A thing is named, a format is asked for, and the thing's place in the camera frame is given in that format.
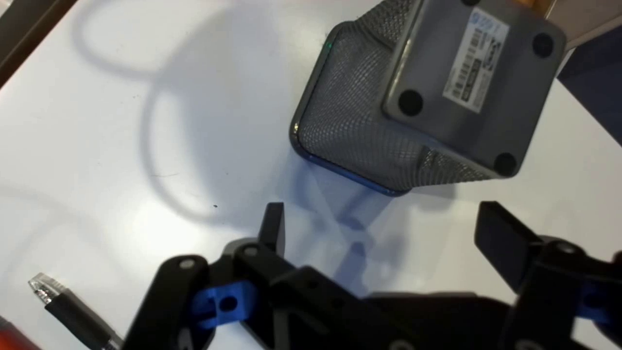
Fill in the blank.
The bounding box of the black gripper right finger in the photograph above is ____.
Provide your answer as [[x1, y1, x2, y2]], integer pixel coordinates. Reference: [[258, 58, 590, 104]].
[[472, 199, 544, 291]]

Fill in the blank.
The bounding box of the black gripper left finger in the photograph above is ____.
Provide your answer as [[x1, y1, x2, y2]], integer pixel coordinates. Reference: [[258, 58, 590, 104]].
[[256, 199, 287, 258]]

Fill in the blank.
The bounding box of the large gray mesh pen holder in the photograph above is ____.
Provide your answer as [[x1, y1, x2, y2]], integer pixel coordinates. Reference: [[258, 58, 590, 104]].
[[287, 0, 569, 198]]

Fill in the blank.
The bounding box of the black pen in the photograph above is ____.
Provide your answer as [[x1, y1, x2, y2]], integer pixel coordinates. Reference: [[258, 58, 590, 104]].
[[27, 269, 126, 350]]

